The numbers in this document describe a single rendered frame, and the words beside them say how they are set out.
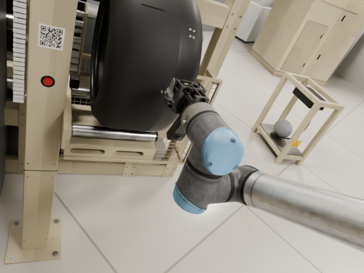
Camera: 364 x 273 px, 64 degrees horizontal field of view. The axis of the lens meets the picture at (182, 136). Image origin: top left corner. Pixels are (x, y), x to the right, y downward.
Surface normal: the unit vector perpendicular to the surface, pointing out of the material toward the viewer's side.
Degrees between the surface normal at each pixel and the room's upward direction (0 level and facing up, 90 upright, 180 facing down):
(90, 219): 0
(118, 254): 0
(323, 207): 65
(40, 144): 90
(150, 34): 54
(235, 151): 78
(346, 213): 60
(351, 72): 90
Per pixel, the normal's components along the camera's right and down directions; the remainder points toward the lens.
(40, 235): 0.28, 0.64
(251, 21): -0.64, 0.25
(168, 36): 0.42, 0.04
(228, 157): 0.34, 0.46
